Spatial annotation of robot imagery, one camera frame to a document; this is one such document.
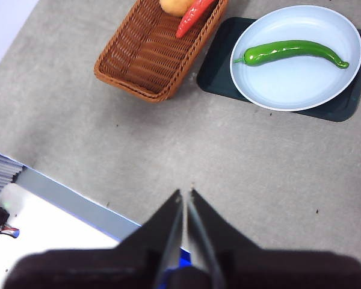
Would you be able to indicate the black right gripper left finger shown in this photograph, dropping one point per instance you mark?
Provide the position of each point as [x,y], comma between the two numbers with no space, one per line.
[138,265]

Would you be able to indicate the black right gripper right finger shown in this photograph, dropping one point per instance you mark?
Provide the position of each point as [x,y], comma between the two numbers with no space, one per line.
[258,268]

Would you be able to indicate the blue frying pan pale inside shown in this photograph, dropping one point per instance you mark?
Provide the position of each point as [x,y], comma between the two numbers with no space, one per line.
[288,87]

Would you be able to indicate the red chili pepper green stem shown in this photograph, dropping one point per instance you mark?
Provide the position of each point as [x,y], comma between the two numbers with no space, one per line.
[191,18]

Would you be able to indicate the blue plastic piece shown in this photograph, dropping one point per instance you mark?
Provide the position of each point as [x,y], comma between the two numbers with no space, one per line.
[185,259]

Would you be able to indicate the grey corrugated panel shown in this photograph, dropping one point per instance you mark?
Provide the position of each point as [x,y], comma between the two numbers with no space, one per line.
[0,171]

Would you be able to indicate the black rectangular tray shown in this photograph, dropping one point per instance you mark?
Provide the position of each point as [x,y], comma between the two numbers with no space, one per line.
[216,75]

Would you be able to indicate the brown woven wicker basket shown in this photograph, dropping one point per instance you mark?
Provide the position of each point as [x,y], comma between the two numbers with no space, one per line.
[144,60]

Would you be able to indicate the yellow potato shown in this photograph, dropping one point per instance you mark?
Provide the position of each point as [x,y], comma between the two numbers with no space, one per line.
[174,7]

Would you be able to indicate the grey metal rail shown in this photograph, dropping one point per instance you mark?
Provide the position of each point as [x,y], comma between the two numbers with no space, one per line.
[78,204]

